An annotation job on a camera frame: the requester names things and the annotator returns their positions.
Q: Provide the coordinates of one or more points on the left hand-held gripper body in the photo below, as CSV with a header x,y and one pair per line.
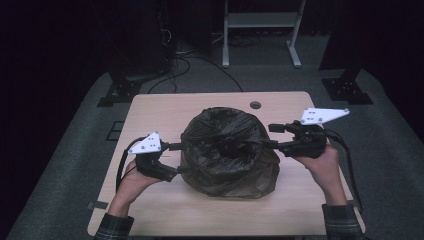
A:
x,y
148,146

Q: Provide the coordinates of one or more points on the person's left hand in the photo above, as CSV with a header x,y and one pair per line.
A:
x,y
133,185

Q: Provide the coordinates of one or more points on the black plastic garbage bag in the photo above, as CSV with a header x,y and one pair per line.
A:
x,y
226,153

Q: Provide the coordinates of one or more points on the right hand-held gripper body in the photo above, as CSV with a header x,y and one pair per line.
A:
x,y
306,143

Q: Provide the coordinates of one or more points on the black metal stand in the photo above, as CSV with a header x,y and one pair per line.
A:
x,y
346,88
121,90

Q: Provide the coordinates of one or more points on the grey tape strip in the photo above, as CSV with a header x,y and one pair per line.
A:
x,y
97,205

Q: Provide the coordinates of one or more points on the person's right hand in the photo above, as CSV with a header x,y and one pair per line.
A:
x,y
325,170

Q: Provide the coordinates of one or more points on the white metal stand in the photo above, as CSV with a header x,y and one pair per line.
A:
x,y
261,20

